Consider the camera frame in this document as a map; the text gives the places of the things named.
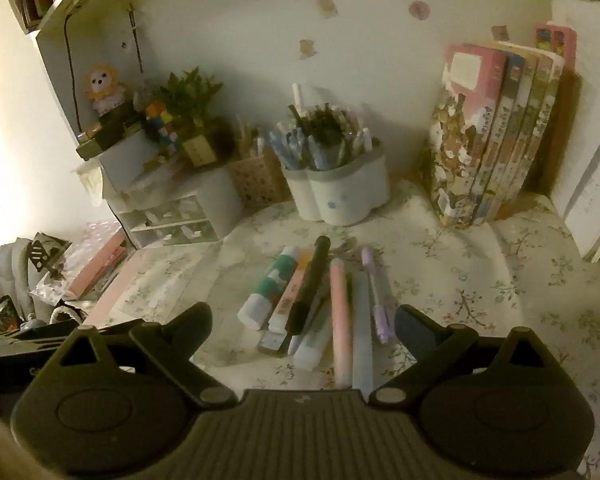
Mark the white desktop drawer organizer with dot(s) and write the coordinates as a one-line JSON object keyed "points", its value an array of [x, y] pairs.
{"points": [[190, 200]]}

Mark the green potted plant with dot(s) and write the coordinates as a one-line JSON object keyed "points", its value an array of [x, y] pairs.
{"points": [[190, 95]]}

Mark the purple mechanical pencil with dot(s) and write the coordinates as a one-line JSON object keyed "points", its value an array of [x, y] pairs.
{"points": [[377, 290]]}

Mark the dark gold gift box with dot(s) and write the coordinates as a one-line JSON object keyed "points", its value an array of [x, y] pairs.
{"points": [[112, 132]]}

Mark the thin dry twig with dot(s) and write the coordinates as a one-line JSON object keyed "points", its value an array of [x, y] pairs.
{"points": [[136, 35]]}

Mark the brown patterned pencil holder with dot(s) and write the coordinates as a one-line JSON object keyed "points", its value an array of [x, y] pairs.
{"points": [[257, 180]]}

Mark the colourful puzzle cube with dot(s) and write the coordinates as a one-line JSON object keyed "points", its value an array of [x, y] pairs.
{"points": [[162, 125]]}

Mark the pink hardcover book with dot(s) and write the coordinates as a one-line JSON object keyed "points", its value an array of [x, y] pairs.
{"points": [[562, 42]]}

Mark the small wall sticker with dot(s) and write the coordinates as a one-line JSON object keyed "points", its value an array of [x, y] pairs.
{"points": [[419, 10], [500, 33], [308, 48], [327, 6]]}

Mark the brown spine book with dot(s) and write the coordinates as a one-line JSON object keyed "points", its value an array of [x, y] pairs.
{"points": [[542, 115], [522, 130]]}

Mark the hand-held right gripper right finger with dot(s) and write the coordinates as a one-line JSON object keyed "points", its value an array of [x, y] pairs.
{"points": [[412, 332]]}

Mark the pink highlighter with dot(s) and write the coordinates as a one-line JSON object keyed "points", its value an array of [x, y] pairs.
{"points": [[341, 320]]}

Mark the light green highlighter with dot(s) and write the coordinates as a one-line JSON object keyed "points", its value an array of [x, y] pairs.
{"points": [[315, 337]]}

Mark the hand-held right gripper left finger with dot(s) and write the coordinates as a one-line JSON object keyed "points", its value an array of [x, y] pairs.
{"points": [[192, 327]]}

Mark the clear green eraser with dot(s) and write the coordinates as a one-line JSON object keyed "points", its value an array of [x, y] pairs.
{"points": [[275, 344]]}

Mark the orange white pen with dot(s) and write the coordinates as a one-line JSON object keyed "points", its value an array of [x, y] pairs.
{"points": [[292, 290]]}

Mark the green white glue stick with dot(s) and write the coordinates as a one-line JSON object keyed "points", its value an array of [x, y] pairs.
{"points": [[267, 290]]}

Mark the black marker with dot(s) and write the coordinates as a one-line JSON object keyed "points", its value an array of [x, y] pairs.
{"points": [[310, 280]]}

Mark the yellow haired plush doll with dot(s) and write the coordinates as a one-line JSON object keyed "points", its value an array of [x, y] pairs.
{"points": [[102, 87]]}

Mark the pink flat box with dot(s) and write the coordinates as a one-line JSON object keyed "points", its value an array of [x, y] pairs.
{"points": [[97, 265]]}

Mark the pale blue long pen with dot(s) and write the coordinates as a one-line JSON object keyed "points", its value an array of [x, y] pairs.
{"points": [[363, 340]]}

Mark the white pen holder with pens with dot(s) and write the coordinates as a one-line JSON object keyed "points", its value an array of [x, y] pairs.
{"points": [[325, 130]]}

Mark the white board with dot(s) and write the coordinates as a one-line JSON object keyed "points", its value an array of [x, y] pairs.
{"points": [[590, 135]]}

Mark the grey backpack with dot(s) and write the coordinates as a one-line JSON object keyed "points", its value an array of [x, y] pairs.
{"points": [[15, 280]]}

